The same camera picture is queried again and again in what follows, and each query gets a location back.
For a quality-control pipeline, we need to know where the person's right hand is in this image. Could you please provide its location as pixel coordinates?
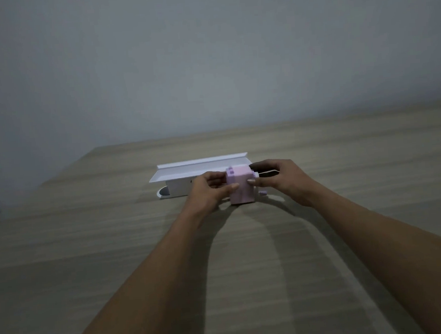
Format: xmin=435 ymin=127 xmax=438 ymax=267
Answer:
xmin=246 ymin=156 xmax=318 ymax=211

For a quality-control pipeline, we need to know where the person's left hand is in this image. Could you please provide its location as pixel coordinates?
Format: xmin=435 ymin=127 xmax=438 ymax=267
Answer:
xmin=183 ymin=169 xmax=242 ymax=218

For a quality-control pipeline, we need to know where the pink pencil sharpener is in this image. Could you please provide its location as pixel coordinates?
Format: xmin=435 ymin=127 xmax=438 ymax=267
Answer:
xmin=225 ymin=163 xmax=269 ymax=206

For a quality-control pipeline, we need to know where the person's left forearm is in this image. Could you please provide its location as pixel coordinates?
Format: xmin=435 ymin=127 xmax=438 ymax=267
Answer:
xmin=54 ymin=205 xmax=217 ymax=334

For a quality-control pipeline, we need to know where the person's right forearm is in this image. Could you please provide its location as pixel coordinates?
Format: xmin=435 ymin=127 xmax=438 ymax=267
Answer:
xmin=304 ymin=179 xmax=441 ymax=334

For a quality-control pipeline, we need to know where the white open cardboard box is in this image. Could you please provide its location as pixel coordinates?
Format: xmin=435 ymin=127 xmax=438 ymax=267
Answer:
xmin=147 ymin=152 xmax=252 ymax=200

